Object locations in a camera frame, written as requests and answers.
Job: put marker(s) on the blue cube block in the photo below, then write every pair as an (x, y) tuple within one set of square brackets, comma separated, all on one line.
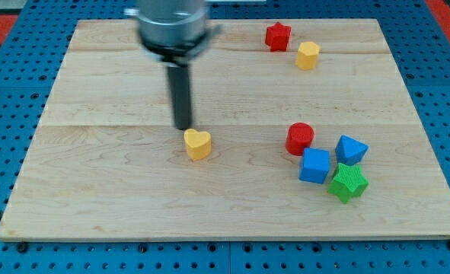
[(314, 165)]

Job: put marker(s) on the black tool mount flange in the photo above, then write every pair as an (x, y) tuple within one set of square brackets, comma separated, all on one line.
[(181, 54)]

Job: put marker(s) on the yellow heart block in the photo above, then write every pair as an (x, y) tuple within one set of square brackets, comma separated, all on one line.
[(198, 144)]

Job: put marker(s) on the yellow hexagon block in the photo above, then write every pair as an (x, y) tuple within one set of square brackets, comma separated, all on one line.
[(307, 55)]

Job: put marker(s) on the blue triangle block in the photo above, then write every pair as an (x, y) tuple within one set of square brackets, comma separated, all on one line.
[(350, 151)]

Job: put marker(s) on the red cylinder block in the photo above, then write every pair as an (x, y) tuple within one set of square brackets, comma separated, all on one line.
[(299, 137)]

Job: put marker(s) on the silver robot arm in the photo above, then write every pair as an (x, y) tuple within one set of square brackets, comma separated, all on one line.
[(175, 32)]

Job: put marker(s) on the light wooden board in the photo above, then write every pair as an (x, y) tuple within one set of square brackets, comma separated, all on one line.
[(106, 164)]

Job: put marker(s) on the red star block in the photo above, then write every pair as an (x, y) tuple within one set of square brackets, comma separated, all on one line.
[(277, 37)]

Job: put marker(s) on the green star block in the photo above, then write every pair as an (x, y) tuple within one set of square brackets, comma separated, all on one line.
[(348, 182)]

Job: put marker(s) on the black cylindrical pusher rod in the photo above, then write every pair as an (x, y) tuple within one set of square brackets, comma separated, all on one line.
[(180, 93)]

